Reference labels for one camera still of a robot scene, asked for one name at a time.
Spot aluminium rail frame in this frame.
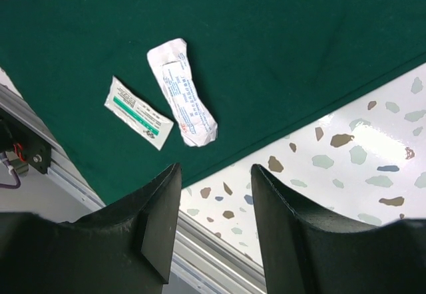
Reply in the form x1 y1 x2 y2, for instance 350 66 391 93
1 73 266 293

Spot green striped white packet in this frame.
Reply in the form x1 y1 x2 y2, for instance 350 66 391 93
104 76 174 151

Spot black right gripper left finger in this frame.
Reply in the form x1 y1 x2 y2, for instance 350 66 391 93
1 164 182 293

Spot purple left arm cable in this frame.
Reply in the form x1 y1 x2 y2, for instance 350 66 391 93
0 154 21 191

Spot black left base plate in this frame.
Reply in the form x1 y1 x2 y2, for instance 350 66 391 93
1 110 51 174

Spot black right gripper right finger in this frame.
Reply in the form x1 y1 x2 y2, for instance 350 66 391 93
251 164 425 293

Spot white crinkled sterile pouch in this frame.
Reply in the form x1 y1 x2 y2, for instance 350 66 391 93
147 38 218 148

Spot dark green surgical cloth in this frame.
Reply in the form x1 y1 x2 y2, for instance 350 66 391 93
1 0 425 204

